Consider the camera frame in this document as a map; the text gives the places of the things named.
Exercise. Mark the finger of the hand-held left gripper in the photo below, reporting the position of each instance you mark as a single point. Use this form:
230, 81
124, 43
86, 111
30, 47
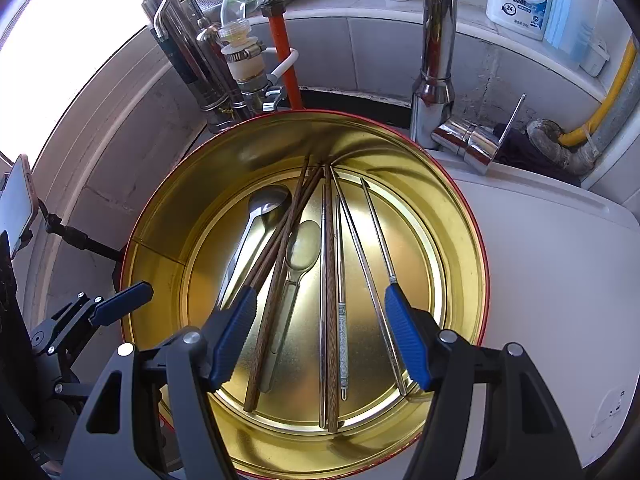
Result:
120, 302

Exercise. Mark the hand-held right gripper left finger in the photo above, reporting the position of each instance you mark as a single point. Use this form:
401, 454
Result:
232, 335

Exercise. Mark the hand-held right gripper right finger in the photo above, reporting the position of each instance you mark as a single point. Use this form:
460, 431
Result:
407, 340

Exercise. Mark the metal chopstick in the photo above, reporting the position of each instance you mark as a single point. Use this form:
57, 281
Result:
381, 240
323, 310
394, 362
343, 350

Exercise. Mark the wooden chopstick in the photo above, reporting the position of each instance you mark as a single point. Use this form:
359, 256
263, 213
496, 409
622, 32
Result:
264, 355
264, 260
274, 259
331, 360

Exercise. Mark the red round tin gold interior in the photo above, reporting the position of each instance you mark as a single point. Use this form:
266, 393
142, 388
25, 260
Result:
440, 240

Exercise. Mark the translucent grey plastic spoon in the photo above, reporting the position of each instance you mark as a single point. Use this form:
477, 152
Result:
302, 247

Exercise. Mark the grey drain pipe elbow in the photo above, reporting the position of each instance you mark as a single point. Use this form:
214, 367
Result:
547, 137

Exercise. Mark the metal spoon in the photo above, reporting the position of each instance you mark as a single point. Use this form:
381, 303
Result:
270, 205

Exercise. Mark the smartphone pink case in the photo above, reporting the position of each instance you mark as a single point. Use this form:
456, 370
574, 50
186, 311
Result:
15, 200

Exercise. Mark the white cutting board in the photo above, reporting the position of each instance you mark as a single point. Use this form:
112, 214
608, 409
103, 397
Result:
550, 285

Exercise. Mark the orange pipe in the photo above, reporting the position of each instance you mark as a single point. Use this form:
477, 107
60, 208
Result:
287, 75

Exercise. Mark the stainless steel water filter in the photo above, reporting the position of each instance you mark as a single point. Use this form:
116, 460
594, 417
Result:
175, 35

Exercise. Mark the galvanised steel pipe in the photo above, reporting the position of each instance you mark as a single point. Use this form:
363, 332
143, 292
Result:
617, 145

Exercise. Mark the clear plastic filter fitting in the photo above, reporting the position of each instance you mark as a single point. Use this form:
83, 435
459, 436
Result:
240, 35

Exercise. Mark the chrome kitchen faucet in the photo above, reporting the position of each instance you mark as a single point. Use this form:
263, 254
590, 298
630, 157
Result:
437, 35

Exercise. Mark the yellow pipe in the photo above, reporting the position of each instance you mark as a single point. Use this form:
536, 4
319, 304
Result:
607, 100

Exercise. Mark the small white plastic container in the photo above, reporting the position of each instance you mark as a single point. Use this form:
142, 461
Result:
595, 57

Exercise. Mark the white detergent bottle blue label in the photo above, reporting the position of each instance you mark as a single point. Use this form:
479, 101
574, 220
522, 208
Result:
520, 5

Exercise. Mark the stack of blue face masks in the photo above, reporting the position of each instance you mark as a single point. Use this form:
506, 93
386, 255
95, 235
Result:
570, 20

